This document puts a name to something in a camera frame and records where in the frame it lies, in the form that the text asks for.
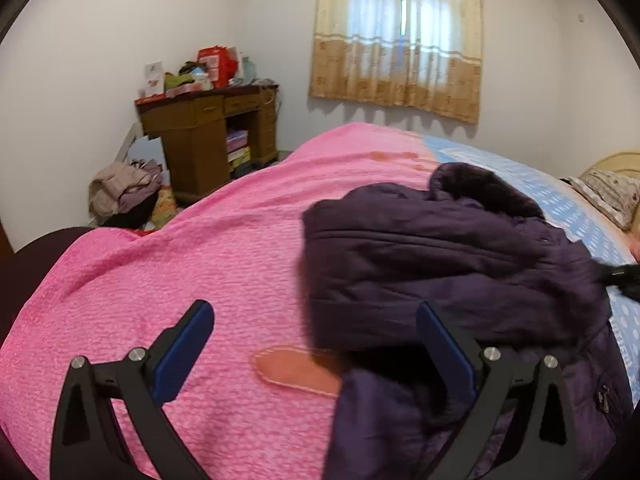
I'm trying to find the cream bed headboard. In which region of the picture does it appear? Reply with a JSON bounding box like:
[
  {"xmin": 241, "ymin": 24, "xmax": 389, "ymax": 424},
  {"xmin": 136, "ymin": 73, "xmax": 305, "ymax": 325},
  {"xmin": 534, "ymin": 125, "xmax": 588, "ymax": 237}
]
[{"xmin": 580, "ymin": 150, "xmax": 640, "ymax": 181}]

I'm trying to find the white flat board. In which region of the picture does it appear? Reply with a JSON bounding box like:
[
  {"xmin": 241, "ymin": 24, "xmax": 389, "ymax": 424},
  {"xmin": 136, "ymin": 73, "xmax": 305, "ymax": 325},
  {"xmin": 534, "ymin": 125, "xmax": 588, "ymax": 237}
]
[{"xmin": 117, "ymin": 122, "xmax": 165, "ymax": 167}]

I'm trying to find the floral patterned pillow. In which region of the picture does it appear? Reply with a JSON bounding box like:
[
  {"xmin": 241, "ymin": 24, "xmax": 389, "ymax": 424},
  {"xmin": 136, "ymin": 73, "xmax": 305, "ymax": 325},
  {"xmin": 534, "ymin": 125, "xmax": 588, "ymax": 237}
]
[{"xmin": 567, "ymin": 169, "xmax": 640, "ymax": 232}]

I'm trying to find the dark purple padded jacket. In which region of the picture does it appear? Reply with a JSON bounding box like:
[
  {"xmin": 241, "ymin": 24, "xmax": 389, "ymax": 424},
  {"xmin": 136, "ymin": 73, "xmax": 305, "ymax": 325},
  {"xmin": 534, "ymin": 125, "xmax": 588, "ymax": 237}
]
[{"xmin": 301, "ymin": 162, "xmax": 636, "ymax": 480}]

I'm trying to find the beige patterned window curtain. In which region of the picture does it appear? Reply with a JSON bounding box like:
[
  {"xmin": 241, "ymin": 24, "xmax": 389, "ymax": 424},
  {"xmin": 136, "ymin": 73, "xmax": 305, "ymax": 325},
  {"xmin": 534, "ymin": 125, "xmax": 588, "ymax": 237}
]
[{"xmin": 309, "ymin": 0, "xmax": 484, "ymax": 125}]

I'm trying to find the brown wooden desk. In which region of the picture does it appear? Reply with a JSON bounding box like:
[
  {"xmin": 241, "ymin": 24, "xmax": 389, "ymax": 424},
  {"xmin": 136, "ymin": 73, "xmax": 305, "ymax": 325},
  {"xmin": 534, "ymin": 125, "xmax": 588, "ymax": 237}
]
[{"xmin": 134, "ymin": 85, "xmax": 279, "ymax": 206}]

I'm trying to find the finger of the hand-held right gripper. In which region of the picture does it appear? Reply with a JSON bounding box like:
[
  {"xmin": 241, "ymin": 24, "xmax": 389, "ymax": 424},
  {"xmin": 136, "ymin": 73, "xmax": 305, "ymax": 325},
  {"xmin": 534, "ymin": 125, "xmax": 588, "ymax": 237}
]
[{"xmin": 595, "ymin": 264, "xmax": 640, "ymax": 301}]

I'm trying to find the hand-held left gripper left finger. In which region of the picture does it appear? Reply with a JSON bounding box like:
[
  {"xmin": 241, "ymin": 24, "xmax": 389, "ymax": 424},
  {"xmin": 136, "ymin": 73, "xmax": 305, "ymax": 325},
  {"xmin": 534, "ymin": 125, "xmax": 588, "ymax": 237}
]
[{"xmin": 50, "ymin": 300, "xmax": 215, "ymax": 480}]

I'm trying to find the pink textured blanket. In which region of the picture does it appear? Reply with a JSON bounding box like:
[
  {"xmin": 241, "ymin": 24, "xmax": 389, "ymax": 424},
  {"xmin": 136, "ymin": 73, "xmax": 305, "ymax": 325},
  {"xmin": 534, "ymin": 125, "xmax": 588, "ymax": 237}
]
[{"xmin": 0, "ymin": 122, "xmax": 437, "ymax": 480}]

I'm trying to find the green packet on desk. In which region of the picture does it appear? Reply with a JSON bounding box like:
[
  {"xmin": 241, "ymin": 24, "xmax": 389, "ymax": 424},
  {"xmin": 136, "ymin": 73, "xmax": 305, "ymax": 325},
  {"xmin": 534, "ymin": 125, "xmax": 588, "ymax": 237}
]
[{"xmin": 164, "ymin": 72, "xmax": 197, "ymax": 92}]

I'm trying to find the colourful floor mat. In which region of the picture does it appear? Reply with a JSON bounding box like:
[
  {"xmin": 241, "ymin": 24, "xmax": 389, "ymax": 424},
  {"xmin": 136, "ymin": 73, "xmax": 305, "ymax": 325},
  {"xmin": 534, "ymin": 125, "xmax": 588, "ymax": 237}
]
[{"xmin": 149, "ymin": 185, "xmax": 179, "ymax": 229}]

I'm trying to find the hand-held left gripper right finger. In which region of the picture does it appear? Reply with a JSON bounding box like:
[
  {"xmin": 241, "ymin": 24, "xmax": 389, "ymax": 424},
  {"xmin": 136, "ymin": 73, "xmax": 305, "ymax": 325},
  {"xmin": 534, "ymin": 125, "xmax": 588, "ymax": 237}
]
[{"xmin": 416, "ymin": 301, "xmax": 584, "ymax": 480}]

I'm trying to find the white printed card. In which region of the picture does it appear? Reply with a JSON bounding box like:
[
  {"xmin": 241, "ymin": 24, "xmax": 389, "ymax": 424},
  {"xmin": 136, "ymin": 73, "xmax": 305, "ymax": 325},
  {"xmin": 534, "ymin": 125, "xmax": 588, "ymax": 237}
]
[{"xmin": 144, "ymin": 61, "xmax": 166, "ymax": 96}]

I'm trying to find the blue polka dot blanket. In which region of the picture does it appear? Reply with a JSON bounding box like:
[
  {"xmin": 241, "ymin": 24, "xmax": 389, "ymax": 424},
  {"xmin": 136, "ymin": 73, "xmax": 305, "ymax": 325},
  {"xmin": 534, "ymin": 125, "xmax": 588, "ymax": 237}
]
[{"xmin": 422, "ymin": 135, "xmax": 640, "ymax": 406}]

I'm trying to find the stack of colourful boxes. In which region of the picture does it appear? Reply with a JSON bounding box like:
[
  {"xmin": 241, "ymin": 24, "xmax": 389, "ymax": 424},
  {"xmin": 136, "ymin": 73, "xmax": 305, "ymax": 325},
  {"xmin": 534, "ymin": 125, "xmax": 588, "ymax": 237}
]
[{"xmin": 226, "ymin": 130, "xmax": 251, "ymax": 173}]

